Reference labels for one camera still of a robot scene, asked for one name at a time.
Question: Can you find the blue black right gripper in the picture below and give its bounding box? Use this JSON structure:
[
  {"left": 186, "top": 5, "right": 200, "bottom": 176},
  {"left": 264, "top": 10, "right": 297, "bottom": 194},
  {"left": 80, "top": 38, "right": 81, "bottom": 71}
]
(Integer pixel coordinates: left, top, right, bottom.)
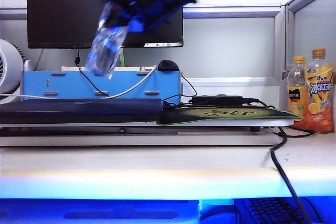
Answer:
[{"left": 102, "top": 0, "right": 200, "bottom": 34}]

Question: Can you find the clear mineral water bottle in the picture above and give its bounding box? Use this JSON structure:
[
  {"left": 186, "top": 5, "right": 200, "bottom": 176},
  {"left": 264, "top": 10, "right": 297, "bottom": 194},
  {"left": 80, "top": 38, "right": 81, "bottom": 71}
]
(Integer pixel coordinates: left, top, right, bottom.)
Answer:
[{"left": 85, "top": 0, "right": 130, "bottom": 80}]

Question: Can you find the orange juice bottle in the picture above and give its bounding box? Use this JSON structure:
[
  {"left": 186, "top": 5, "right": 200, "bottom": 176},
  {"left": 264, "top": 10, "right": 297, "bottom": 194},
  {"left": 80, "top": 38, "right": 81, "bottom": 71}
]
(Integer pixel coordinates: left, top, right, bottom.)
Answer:
[{"left": 287, "top": 56, "right": 308, "bottom": 123}]

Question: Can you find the iced tea bottle yellow label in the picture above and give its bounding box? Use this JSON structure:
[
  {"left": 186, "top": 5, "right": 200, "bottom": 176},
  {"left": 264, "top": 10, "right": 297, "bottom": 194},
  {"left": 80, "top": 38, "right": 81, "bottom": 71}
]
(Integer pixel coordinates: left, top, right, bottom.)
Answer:
[{"left": 304, "top": 48, "right": 335, "bottom": 134}]

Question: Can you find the black computer monitor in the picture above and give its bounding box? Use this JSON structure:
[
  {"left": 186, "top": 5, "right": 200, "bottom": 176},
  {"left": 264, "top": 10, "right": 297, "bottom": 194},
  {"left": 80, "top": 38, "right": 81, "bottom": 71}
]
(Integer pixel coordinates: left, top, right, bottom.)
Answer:
[{"left": 25, "top": 0, "right": 184, "bottom": 50}]

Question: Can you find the black computer mouse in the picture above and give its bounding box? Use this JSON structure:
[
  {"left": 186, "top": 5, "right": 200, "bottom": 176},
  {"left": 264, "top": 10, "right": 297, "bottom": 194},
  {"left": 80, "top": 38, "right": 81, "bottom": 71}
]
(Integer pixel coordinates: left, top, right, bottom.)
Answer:
[{"left": 157, "top": 59, "right": 181, "bottom": 72}]

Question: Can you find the blue wooden desk organizer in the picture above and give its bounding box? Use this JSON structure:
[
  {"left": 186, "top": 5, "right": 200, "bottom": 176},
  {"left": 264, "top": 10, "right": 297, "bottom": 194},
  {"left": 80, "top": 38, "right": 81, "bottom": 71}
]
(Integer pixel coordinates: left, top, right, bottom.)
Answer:
[{"left": 21, "top": 65, "right": 183, "bottom": 104}]

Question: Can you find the grey cubicle partition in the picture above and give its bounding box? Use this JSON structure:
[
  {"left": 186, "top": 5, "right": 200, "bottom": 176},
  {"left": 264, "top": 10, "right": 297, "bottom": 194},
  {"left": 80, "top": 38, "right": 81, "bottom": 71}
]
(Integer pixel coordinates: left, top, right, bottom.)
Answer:
[{"left": 0, "top": 0, "right": 336, "bottom": 104}]

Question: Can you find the black green snake-logo mouse pad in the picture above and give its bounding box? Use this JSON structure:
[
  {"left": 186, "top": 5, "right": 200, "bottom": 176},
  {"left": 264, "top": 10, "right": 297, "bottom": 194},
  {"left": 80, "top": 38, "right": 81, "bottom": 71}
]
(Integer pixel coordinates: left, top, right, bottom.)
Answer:
[{"left": 156, "top": 106, "right": 306, "bottom": 126}]

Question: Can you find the white desk fan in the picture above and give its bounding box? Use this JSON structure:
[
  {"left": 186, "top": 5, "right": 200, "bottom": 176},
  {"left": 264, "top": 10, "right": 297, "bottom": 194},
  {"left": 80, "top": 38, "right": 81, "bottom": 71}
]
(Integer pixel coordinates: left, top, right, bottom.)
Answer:
[{"left": 0, "top": 38, "right": 35, "bottom": 104}]

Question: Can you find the black power adapter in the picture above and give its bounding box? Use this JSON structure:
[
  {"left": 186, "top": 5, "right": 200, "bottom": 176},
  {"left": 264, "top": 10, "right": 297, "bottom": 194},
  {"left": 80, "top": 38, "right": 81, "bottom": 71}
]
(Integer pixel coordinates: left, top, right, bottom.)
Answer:
[{"left": 192, "top": 95, "right": 244, "bottom": 105}]

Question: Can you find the white desk riser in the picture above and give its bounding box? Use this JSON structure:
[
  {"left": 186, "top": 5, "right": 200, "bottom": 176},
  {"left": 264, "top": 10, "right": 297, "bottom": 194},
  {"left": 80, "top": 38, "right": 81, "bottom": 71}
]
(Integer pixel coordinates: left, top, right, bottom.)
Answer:
[{"left": 0, "top": 117, "right": 295, "bottom": 147}]

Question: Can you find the black keyboard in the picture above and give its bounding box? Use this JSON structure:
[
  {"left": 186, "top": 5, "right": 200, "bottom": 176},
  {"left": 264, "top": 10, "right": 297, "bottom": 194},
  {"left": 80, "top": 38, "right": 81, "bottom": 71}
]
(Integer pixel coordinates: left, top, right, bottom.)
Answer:
[{"left": 239, "top": 197, "right": 324, "bottom": 224}]

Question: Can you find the black monitor cable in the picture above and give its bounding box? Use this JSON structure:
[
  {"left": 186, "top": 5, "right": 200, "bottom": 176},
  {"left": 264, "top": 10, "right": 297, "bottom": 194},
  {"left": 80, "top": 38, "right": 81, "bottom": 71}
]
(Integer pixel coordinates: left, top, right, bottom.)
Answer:
[{"left": 74, "top": 48, "right": 110, "bottom": 98}]

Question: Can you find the thin black mouse cable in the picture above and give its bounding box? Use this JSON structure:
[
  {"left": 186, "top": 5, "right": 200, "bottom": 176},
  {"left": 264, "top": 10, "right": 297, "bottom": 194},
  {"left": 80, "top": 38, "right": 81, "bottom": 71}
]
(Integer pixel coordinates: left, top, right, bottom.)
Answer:
[{"left": 161, "top": 72, "right": 198, "bottom": 107}]

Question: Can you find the white cable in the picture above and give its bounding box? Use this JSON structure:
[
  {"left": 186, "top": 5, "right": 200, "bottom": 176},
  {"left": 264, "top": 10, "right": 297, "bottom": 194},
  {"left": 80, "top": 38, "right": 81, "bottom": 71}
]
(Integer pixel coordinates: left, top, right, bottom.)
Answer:
[{"left": 0, "top": 65, "right": 158, "bottom": 100}]

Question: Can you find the thin black adapter cable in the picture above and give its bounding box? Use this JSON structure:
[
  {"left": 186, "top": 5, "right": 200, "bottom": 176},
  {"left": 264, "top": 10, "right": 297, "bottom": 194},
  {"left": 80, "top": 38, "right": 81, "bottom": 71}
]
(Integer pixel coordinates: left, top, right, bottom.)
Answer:
[{"left": 243, "top": 97, "right": 316, "bottom": 138}]

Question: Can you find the thick black cable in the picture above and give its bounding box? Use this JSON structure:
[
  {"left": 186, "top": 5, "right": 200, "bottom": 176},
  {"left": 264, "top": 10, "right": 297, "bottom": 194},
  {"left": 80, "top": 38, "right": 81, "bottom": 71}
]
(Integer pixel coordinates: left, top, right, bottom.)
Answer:
[{"left": 270, "top": 126, "right": 309, "bottom": 224}]

